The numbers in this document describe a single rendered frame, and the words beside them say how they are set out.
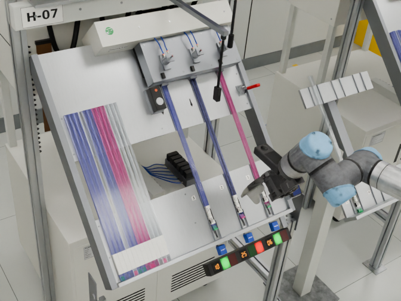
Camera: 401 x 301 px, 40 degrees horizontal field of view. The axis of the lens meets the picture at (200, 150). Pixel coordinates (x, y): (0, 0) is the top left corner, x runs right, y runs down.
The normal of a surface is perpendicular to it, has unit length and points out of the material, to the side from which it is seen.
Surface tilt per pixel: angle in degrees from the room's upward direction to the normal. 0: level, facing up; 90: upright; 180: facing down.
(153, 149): 0
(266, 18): 90
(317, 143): 30
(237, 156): 0
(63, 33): 90
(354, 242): 0
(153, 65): 45
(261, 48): 90
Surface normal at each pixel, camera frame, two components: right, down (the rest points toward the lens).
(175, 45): 0.45, -0.20
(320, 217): -0.84, 0.26
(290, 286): 0.08, -0.81
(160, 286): 0.56, 0.52
